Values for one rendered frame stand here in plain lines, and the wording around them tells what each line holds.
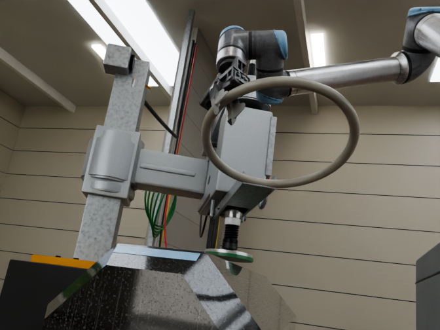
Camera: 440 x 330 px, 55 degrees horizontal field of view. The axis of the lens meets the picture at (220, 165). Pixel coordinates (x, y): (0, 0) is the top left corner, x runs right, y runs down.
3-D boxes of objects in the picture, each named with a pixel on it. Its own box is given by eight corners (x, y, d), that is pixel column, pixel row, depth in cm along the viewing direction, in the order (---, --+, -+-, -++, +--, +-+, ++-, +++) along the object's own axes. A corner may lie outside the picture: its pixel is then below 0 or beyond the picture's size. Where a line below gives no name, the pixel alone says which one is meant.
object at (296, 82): (190, 176, 149) (190, 169, 151) (323, 199, 154) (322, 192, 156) (217, 65, 111) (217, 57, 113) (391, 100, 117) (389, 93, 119)
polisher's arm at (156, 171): (75, 172, 236) (85, 130, 243) (84, 186, 268) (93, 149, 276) (207, 194, 243) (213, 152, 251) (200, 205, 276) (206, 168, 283)
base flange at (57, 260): (25, 260, 227) (27, 251, 228) (84, 270, 270) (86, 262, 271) (99, 270, 208) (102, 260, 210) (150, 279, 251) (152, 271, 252)
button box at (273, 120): (260, 179, 196) (266, 122, 204) (266, 180, 196) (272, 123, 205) (265, 174, 188) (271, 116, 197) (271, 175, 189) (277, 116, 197)
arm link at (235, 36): (249, 22, 136) (217, 23, 137) (248, 46, 129) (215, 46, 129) (249, 47, 144) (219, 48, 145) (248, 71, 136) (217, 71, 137)
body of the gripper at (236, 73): (230, 77, 117) (232, 51, 125) (211, 94, 122) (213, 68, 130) (251, 92, 121) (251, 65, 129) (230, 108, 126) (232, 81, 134)
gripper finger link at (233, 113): (242, 116, 116) (238, 90, 120) (228, 126, 119) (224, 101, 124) (250, 120, 117) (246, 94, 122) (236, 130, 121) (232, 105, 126)
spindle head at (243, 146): (203, 211, 217) (215, 129, 230) (245, 217, 220) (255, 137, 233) (214, 196, 183) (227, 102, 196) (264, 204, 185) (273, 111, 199)
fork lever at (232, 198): (205, 218, 214) (207, 208, 215) (243, 224, 216) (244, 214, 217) (232, 181, 149) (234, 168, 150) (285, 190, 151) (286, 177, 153)
